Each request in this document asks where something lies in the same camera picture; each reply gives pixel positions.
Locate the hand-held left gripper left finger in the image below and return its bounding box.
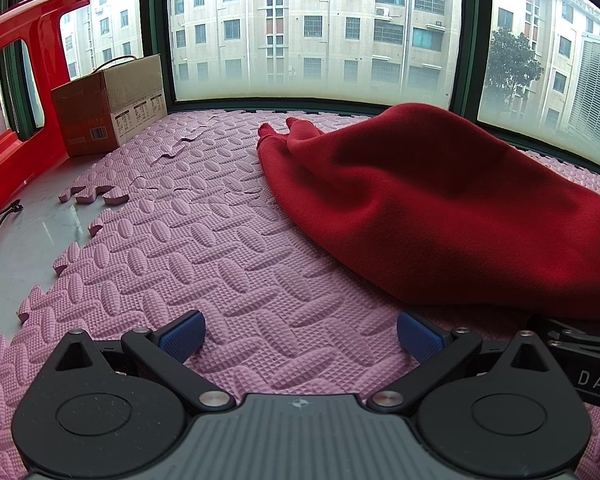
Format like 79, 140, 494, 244
54, 310, 234, 414

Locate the green tree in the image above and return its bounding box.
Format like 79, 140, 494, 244
481, 27, 546, 112

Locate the red knit sweater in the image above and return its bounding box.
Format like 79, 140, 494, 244
256, 102, 600, 322

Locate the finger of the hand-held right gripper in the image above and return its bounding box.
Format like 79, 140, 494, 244
547, 337, 600, 358
526, 314, 600, 345

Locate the red plastic stool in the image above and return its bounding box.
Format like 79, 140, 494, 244
0, 0, 91, 231

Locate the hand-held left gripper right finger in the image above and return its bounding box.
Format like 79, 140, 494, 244
366, 311, 552, 415

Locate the brown cardboard box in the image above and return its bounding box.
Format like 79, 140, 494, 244
51, 54, 169, 158

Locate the beige apartment building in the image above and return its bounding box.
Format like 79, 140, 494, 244
60, 0, 600, 133

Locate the black cable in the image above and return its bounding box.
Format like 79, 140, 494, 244
0, 201, 24, 311

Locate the pink foam puzzle mat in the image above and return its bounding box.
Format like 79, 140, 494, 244
0, 109, 600, 461

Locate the dark green window frame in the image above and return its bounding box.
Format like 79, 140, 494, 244
0, 0, 600, 171

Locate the grey louvred outdoor unit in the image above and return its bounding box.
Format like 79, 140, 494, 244
567, 31, 600, 150

